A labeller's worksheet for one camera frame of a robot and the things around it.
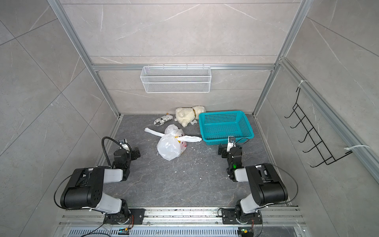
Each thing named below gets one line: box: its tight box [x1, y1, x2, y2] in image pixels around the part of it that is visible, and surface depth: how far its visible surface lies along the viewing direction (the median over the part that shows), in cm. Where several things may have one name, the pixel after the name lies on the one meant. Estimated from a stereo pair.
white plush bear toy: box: [175, 105, 207, 128], surface depth 112 cm
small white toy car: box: [153, 114, 174, 127], surface depth 114 cm
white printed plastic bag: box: [144, 123, 202, 161], surface depth 90 cm
